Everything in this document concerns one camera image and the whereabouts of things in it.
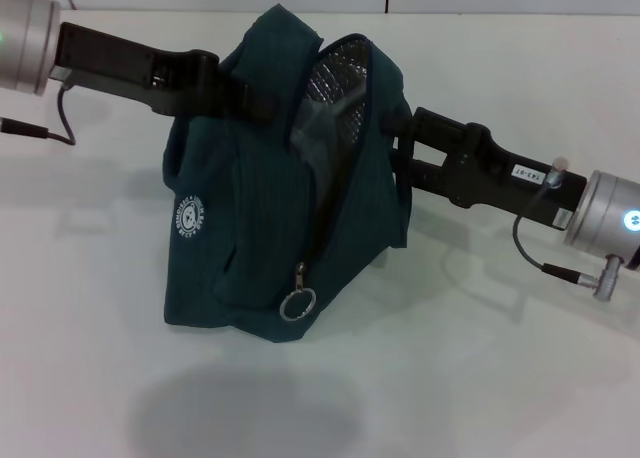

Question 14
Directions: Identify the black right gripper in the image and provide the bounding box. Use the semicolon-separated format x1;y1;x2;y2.
387;106;586;227

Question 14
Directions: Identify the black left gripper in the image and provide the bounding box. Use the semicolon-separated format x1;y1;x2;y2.
49;22;281;124

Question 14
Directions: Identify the dark teal insulated lunch bag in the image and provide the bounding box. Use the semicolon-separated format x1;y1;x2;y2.
162;5;414;344

